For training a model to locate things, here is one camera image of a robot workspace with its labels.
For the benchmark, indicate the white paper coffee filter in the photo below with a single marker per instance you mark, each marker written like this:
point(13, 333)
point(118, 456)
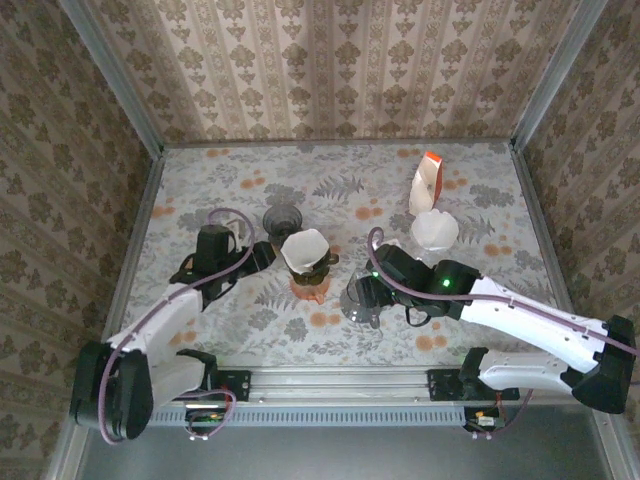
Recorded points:
point(302, 250)
point(435, 232)

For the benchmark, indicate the clear glass carafe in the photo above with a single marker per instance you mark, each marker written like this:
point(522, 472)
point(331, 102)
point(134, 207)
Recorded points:
point(427, 256)

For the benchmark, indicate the orange translucent cup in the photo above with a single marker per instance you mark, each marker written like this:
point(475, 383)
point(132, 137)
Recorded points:
point(307, 293)

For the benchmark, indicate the white orange filter bag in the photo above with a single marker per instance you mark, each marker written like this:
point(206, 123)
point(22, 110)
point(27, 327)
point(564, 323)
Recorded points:
point(425, 190)

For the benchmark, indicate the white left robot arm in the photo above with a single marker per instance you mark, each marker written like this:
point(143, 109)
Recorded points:
point(165, 320)

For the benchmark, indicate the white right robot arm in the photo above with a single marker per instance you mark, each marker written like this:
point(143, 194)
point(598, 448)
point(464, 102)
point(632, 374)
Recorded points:
point(525, 312)

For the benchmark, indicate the dark glass cup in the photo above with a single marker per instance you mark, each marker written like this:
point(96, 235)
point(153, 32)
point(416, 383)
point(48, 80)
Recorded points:
point(280, 220)

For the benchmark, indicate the floral patterned tablecloth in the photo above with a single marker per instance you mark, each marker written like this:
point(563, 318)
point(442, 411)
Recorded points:
point(225, 175)

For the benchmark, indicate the aluminium extrusion mounting beam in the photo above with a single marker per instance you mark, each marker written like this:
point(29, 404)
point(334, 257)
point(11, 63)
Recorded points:
point(340, 385)

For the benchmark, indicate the green circuit board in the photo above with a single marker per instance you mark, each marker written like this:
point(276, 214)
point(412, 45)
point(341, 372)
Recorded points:
point(485, 420)
point(205, 417)

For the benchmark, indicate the aluminium table edge rail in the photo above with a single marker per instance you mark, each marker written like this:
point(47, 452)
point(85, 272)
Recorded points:
point(537, 210)
point(325, 143)
point(131, 255)

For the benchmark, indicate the aluminium frame post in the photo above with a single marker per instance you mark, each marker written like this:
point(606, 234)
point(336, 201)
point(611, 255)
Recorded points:
point(556, 75)
point(122, 85)

